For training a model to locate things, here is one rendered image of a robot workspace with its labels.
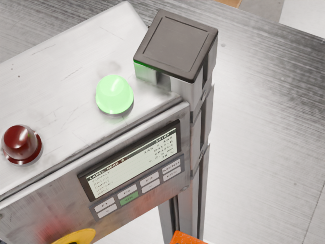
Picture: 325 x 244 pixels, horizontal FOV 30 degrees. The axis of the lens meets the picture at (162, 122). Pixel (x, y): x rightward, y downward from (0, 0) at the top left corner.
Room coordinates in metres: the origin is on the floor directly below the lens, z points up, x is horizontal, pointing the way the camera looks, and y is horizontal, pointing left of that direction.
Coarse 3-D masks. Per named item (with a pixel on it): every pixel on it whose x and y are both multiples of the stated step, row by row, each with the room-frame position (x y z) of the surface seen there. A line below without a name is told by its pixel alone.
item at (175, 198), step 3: (174, 198) 0.20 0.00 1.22; (174, 201) 0.20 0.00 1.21; (177, 201) 0.20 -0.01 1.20; (174, 204) 0.20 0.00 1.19; (177, 204) 0.20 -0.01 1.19; (177, 207) 0.20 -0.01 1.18; (177, 210) 0.20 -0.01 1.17; (177, 213) 0.20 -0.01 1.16; (177, 216) 0.20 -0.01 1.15; (177, 219) 0.20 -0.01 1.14; (177, 222) 0.20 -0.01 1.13; (177, 225) 0.20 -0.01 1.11; (177, 228) 0.20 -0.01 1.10
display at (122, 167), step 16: (176, 128) 0.18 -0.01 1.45; (144, 144) 0.17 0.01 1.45; (160, 144) 0.17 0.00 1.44; (176, 144) 0.18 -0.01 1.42; (112, 160) 0.16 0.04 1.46; (128, 160) 0.16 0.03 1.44; (144, 160) 0.17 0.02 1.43; (160, 160) 0.17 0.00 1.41; (80, 176) 0.15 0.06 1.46; (96, 176) 0.15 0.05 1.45; (112, 176) 0.15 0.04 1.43; (128, 176) 0.16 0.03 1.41; (96, 192) 0.15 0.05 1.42
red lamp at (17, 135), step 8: (8, 128) 0.17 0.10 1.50; (16, 128) 0.17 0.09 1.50; (24, 128) 0.17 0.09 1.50; (8, 136) 0.16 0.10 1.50; (16, 136) 0.16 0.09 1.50; (24, 136) 0.16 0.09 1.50; (32, 136) 0.16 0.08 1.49; (8, 144) 0.16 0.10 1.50; (16, 144) 0.16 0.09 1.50; (24, 144) 0.16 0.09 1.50; (32, 144) 0.16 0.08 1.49; (40, 144) 0.16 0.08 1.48; (8, 152) 0.16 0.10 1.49; (16, 152) 0.15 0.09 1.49; (24, 152) 0.15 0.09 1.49; (32, 152) 0.16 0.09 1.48; (40, 152) 0.16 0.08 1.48; (8, 160) 0.16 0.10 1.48; (16, 160) 0.15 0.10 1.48; (24, 160) 0.15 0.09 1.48; (32, 160) 0.15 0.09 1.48
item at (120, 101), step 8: (104, 80) 0.20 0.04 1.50; (112, 80) 0.20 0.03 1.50; (120, 80) 0.20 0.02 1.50; (96, 88) 0.20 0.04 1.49; (104, 88) 0.19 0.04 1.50; (112, 88) 0.19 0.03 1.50; (120, 88) 0.19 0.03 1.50; (128, 88) 0.19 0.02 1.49; (96, 96) 0.20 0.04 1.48; (104, 96) 0.19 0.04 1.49; (112, 96) 0.19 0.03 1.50; (120, 96) 0.19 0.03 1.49; (128, 96) 0.19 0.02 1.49; (104, 104) 0.19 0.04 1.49; (112, 104) 0.18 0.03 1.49; (120, 104) 0.18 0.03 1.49; (128, 104) 0.19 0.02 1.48; (104, 112) 0.18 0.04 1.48; (112, 112) 0.18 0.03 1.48; (120, 112) 0.18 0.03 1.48
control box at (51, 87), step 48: (48, 48) 0.24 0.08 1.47; (96, 48) 0.24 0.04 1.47; (0, 96) 0.21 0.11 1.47; (48, 96) 0.20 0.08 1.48; (144, 96) 0.19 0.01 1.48; (0, 144) 0.17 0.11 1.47; (48, 144) 0.17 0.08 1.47; (96, 144) 0.16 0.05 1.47; (0, 192) 0.14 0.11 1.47; (48, 192) 0.14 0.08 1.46; (48, 240) 0.13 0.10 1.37; (96, 240) 0.14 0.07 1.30
